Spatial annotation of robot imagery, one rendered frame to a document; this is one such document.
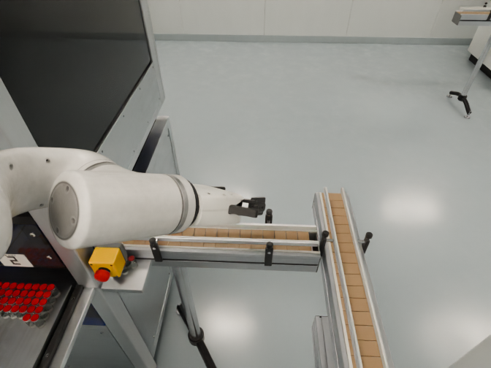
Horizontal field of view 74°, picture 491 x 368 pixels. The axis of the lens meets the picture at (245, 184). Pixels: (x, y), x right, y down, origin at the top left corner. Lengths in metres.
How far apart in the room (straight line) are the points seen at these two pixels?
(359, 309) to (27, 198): 0.84
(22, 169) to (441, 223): 2.58
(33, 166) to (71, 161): 0.04
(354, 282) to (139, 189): 0.78
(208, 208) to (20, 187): 0.22
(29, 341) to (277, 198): 1.85
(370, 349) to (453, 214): 1.99
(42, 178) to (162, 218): 0.14
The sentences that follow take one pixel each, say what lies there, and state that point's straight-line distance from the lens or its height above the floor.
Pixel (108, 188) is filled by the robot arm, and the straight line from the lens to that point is 0.37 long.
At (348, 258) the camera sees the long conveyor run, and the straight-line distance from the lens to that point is 1.09.
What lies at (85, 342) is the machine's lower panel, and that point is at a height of 0.43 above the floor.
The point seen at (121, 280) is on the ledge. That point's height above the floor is 0.88.
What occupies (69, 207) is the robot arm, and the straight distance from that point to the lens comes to 0.37.
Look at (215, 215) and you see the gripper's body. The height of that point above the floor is 1.44.
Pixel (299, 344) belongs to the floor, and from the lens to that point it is 1.93.
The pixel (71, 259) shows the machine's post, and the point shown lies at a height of 1.03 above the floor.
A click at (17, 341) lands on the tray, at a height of 0.88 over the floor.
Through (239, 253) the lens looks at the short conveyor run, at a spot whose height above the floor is 0.93.
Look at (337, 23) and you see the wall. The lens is 5.42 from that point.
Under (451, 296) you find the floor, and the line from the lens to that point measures 2.36.
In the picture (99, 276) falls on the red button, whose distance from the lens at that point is 0.99.
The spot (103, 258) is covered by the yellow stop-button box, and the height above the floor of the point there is 1.03.
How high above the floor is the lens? 1.79
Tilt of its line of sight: 43 degrees down
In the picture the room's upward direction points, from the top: straight up
